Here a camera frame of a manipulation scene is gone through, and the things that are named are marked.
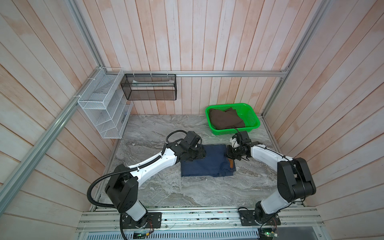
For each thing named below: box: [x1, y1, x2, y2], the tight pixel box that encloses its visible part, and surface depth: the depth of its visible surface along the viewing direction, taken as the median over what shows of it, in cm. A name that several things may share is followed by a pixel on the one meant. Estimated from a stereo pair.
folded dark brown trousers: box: [209, 107, 246, 129], surface depth 110 cm
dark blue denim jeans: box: [180, 144, 236, 177], surface depth 90 cm
